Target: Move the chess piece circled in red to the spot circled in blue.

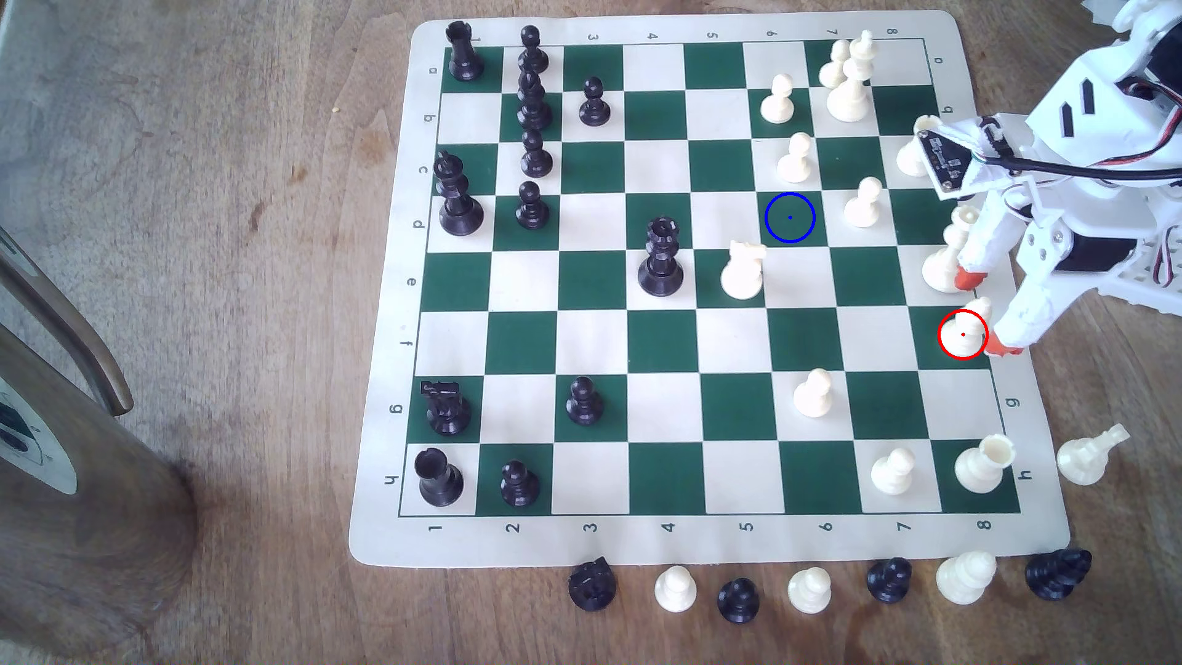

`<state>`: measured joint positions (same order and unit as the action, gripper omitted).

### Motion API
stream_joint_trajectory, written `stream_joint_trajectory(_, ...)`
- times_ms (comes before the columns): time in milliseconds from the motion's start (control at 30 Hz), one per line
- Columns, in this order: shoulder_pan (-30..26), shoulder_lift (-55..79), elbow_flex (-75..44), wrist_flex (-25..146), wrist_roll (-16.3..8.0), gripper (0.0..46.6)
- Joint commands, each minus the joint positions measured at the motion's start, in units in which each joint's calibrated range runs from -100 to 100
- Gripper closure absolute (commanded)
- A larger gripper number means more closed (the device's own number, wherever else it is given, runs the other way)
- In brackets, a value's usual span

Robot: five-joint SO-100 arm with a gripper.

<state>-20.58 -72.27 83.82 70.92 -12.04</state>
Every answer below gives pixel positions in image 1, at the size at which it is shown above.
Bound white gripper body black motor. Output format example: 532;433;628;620
979;115;1156;278

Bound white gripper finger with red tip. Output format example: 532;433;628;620
954;185;1028;293
988;263;1100;358

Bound white pawn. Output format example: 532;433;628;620
818;39;851;91
940;296;994;360
760;74;797;125
843;176;886;229
792;368;836;419
654;565;699;615
787;566;833;615
870;447;917;496
776;132;816;185

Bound green white chess mat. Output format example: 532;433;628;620
348;9;1072;569

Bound white queen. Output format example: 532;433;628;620
920;205;980;295

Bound white rook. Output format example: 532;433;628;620
896;115;943;179
954;434;1018;495

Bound white bishop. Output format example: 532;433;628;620
1056;423;1132;487
935;551;999;606

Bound white king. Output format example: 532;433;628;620
826;30;878;124

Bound white knight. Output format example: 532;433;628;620
719;239;766;301

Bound black bishop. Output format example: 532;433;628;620
1024;547;1093;602
515;69;553;131

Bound black pawn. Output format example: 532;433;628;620
501;460;541;508
865;557;914;605
578;78;613;127
717;578;761;624
517;25;550;75
520;128;554;179
515;181;552;231
565;376;606;427

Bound black queen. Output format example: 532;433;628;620
637;216;686;299

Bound black knight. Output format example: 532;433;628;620
420;379;473;437
568;556;618;613

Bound black king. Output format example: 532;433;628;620
433;150;485;236

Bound black rook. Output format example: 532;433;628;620
445;20;486;83
414;448;465;508

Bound rounded brown wooden body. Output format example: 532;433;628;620
0;323;199;659

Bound black camera cable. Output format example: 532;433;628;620
979;139;1182;181

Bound red brown servo wires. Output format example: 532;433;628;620
1149;226;1182;289

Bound small camera circuit board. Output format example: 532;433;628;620
914;127;984;200

